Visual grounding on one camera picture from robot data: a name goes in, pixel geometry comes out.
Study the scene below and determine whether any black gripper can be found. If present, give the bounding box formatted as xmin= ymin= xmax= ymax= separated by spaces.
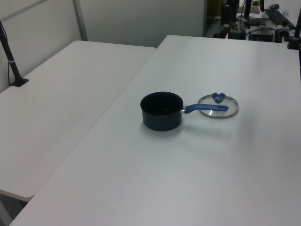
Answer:
xmin=221 ymin=4 xmax=233 ymax=38

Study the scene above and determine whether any glass lid with blue knob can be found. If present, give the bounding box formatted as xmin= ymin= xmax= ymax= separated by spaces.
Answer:
xmin=198 ymin=92 xmax=239 ymax=120

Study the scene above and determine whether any black monitor stand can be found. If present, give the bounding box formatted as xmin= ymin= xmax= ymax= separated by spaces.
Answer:
xmin=237 ymin=0 xmax=260 ymax=26

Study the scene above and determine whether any black electronics box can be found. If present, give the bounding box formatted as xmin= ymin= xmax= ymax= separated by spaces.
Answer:
xmin=248 ymin=28 xmax=276 ymax=42

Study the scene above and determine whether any black keyboard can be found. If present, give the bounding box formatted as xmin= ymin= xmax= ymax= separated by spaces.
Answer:
xmin=264 ymin=8 xmax=296 ymax=26

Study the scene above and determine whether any black clamp-mounted stand pole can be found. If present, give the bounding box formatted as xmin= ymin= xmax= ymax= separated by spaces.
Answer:
xmin=286 ymin=6 xmax=301 ymax=50

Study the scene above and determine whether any dark saucepan with blue handle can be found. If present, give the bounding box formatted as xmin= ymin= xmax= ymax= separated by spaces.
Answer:
xmin=140 ymin=91 xmax=229 ymax=131

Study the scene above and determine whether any black camera stand pole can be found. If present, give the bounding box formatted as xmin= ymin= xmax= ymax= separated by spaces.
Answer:
xmin=0 ymin=20 xmax=30 ymax=87

